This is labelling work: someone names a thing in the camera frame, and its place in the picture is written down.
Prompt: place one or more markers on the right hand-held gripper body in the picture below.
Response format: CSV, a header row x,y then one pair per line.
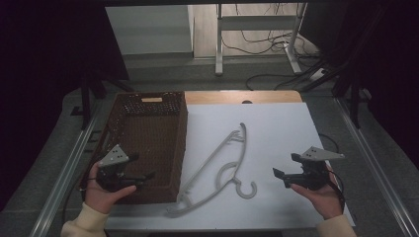
x,y
314,171

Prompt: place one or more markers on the white sheet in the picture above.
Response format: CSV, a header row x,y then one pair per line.
x,y
283,131

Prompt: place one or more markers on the white power strip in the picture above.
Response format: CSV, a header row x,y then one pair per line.
x,y
318,74

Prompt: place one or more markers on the white panel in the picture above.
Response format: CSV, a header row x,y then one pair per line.
x,y
148,29

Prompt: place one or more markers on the dark table grommet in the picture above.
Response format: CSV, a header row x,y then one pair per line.
x,y
247,102

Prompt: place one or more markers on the person's left hand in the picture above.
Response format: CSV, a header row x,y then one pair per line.
x,y
102,197

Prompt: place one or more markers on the wooden table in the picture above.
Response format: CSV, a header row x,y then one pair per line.
x,y
227,97

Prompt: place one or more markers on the white metal desk frame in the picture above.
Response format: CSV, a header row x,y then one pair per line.
x,y
257,22

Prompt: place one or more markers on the person's right hand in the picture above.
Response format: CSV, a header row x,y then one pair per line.
x,y
324,200

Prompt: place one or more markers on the metal rail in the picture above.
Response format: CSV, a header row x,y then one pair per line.
x,y
62,174
375,158

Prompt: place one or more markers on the white plastic clothes hanger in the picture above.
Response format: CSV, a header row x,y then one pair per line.
x,y
244,144

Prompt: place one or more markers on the black stand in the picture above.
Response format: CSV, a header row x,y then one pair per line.
x,y
86,98
354,98

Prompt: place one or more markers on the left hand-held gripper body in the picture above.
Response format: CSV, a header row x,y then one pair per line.
x,y
113,157

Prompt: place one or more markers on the brown woven basket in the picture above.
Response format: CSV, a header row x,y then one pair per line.
x,y
154,135

